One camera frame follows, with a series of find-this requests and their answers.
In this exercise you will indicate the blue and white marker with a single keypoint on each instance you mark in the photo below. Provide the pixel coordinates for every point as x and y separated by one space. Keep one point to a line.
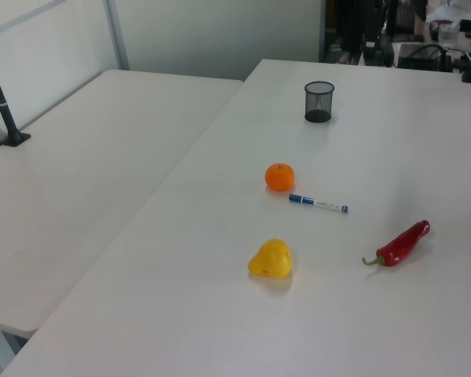
300 199

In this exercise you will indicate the orange mandarin fruit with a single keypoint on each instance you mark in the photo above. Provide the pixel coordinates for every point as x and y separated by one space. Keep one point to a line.
279 178

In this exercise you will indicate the yellow bell pepper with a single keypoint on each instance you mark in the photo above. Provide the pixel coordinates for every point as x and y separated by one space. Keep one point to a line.
271 259

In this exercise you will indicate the black mesh pen cup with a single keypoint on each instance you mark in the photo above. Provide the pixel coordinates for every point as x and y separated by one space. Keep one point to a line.
318 116

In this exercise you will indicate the white side table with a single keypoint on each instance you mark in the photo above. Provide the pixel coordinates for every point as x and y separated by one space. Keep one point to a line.
82 176

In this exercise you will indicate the red chili pepper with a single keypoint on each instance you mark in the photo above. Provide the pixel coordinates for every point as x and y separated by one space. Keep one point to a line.
400 245

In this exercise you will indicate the black tripod stand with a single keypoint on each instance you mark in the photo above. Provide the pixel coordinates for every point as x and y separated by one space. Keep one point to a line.
373 23

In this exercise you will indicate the black box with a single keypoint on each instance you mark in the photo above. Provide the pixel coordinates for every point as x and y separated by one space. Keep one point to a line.
416 58

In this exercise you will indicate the black pole with base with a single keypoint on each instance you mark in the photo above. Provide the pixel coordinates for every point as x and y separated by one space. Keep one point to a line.
8 121

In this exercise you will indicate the clear glass jar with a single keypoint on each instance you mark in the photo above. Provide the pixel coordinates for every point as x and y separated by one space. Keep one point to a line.
448 35

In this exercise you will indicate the grey metal partition post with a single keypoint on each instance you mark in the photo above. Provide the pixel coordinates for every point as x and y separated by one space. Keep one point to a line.
117 39

